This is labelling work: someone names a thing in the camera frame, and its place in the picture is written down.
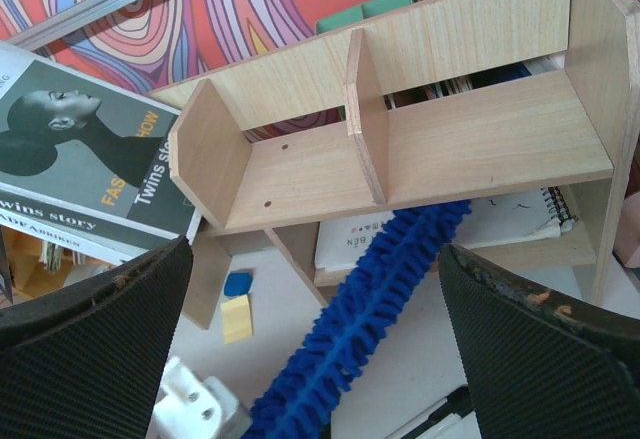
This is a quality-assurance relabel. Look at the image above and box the blue fluffy duster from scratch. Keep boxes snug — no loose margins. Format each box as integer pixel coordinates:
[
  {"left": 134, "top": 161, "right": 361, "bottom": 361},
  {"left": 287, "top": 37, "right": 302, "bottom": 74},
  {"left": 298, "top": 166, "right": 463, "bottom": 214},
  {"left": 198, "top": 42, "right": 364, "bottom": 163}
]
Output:
[{"left": 245, "top": 200, "right": 471, "bottom": 438}]

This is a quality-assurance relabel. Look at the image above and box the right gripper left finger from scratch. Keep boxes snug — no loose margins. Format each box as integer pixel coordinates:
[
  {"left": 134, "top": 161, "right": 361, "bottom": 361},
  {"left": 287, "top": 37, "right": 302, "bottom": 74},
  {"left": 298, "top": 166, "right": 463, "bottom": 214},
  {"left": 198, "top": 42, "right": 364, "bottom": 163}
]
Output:
[{"left": 1, "top": 237, "right": 193, "bottom": 438}]

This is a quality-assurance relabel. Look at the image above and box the pink pig figure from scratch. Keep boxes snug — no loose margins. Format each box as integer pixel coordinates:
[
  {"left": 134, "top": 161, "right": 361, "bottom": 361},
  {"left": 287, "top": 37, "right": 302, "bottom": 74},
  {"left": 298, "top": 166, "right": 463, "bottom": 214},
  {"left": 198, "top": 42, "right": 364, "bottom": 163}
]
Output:
[{"left": 614, "top": 192, "right": 640, "bottom": 268}]

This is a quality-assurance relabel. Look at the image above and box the blue eraser block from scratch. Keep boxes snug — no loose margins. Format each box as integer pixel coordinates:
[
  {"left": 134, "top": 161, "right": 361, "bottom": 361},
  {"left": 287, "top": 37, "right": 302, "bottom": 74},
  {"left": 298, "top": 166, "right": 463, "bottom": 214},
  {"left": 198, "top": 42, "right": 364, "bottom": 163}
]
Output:
[{"left": 223, "top": 270, "right": 253, "bottom": 297}]

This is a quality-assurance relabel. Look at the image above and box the white Chokladfabriken book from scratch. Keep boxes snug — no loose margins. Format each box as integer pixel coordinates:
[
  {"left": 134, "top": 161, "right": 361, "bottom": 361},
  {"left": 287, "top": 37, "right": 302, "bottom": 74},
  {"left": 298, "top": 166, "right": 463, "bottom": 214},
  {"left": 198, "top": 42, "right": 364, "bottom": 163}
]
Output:
[{"left": 1, "top": 210, "right": 146, "bottom": 265}]

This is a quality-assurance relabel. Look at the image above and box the orange wooden book stand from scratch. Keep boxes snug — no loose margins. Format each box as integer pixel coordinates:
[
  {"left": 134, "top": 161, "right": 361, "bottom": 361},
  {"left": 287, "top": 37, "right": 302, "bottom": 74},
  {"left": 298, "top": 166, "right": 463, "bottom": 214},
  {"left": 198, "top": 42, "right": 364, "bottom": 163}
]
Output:
[{"left": 1, "top": 226, "right": 112, "bottom": 300}]

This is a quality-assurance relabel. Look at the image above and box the Twins story book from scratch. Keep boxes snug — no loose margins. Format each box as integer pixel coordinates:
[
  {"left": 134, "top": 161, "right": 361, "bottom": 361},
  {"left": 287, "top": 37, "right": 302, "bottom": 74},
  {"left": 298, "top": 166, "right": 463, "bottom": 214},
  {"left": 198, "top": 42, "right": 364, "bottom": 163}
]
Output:
[{"left": 1, "top": 43, "right": 201, "bottom": 261}]

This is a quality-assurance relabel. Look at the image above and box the spiral notebook white cover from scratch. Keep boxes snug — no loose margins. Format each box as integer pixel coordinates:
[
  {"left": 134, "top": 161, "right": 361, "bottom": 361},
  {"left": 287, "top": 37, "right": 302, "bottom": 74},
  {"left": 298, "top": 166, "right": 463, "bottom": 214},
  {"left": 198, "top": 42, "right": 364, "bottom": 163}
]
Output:
[{"left": 315, "top": 187, "right": 577, "bottom": 272}]

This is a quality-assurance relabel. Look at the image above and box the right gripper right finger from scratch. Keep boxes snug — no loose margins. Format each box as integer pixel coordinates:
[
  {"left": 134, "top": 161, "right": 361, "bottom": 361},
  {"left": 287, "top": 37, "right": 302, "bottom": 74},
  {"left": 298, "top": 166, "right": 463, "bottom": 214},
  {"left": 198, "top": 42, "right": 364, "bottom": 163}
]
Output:
[{"left": 438, "top": 244, "right": 639, "bottom": 438}]

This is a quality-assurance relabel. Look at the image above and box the light wooden bookshelf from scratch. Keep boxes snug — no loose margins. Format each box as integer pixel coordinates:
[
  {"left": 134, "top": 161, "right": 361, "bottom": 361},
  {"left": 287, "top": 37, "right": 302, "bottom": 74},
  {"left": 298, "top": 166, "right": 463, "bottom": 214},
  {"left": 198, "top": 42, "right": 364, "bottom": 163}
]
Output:
[{"left": 153, "top": 0, "right": 639, "bottom": 328}]

